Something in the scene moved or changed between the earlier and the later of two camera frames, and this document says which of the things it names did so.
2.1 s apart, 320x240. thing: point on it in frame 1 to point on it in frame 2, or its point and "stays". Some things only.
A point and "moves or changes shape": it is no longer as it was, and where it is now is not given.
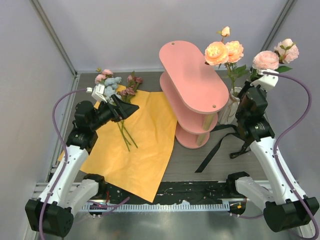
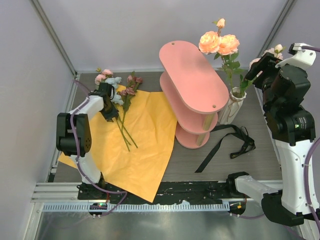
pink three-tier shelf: x=191 y=91 stays
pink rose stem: x=254 y=75 moves or changes shape
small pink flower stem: x=100 y=78 stays
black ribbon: x=242 y=151 stays
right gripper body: x=239 y=114 to x=268 y=95
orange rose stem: x=233 y=71 moves or changes shape
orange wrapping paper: x=133 y=155 stays
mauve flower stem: x=133 y=82 stays
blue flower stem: x=110 y=94 stays
